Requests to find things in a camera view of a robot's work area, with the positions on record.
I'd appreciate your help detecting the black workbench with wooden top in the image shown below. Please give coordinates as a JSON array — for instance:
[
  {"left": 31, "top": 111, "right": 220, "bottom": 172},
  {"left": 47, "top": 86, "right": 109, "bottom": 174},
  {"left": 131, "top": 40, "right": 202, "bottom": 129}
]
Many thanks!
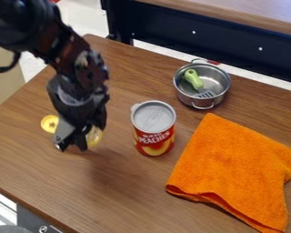
[{"left": 99, "top": 0, "right": 291, "bottom": 86}]

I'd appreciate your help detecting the yellow toy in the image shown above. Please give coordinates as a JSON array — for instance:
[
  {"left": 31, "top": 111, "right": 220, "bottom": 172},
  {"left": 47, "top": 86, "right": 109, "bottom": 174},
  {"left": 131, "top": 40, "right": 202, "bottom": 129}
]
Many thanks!
[{"left": 39, "top": 114, "right": 105, "bottom": 150}]

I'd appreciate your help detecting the red and yellow can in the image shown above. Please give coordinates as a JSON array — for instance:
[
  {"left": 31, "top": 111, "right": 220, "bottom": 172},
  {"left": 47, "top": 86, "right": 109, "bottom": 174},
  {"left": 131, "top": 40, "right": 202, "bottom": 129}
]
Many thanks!
[{"left": 129, "top": 99, "right": 179, "bottom": 157}]

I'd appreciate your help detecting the orange cloth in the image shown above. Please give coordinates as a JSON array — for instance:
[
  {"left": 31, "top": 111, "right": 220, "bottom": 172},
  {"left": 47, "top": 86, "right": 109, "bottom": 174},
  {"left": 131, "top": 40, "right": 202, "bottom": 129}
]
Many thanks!
[{"left": 164, "top": 112, "right": 291, "bottom": 233}]

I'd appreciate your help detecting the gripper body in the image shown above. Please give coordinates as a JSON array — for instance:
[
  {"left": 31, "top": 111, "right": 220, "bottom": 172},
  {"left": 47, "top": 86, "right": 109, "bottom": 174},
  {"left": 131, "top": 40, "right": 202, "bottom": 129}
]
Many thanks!
[{"left": 45, "top": 74, "right": 112, "bottom": 131}]

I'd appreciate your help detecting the green handled spatula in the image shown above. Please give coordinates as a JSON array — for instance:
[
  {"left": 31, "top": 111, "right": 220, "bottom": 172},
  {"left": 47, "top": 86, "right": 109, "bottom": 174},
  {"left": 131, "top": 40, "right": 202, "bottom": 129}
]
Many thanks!
[{"left": 182, "top": 68, "right": 216, "bottom": 100}]

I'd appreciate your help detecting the silver pot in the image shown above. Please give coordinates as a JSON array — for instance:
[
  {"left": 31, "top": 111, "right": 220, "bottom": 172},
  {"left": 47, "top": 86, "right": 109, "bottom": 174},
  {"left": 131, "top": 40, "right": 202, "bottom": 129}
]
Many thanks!
[{"left": 172, "top": 57, "right": 234, "bottom": 111}]

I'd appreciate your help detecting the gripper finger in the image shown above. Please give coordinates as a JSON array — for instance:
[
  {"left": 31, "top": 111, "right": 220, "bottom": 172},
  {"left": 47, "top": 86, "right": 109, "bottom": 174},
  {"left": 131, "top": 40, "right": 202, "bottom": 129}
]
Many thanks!
[
  {"left": 72, "top": 125, "right": 93, "bottom": 152},
  {"left": 50, "top": 116, "right": 78, "bottom": 153}
]

